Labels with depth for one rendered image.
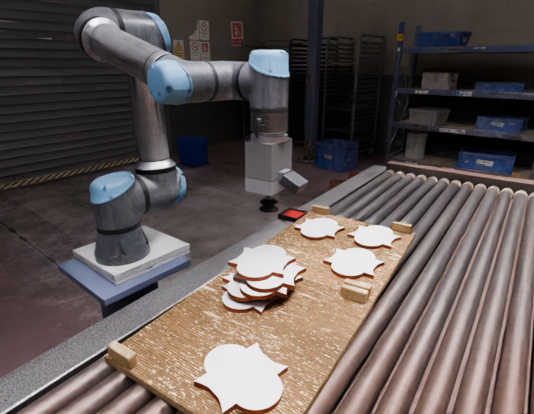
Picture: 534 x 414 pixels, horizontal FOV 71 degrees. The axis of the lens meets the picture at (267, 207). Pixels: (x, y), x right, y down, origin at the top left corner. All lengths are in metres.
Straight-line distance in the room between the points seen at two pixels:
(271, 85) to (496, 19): 5.39
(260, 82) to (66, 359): 0.61
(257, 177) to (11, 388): 0.55
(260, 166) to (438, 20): 5.56
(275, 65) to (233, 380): 0.54
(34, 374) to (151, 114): 0.66
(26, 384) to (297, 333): 0.47
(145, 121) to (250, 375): 0.72
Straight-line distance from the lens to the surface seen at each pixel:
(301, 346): 0.72
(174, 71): 0.70
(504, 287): 1.07
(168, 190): 1.12
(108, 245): 1.10
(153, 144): 1.10
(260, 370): 0.66
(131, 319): 0.86
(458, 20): 6.10
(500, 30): 5.98
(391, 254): 1.06
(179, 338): 0.75
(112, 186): 1.04
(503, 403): 0.76
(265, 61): 0.72
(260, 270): 0.81
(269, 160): 0.72
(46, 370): 0.81
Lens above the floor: 1.41
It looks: 21 degrees down
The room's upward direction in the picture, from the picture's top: straight up
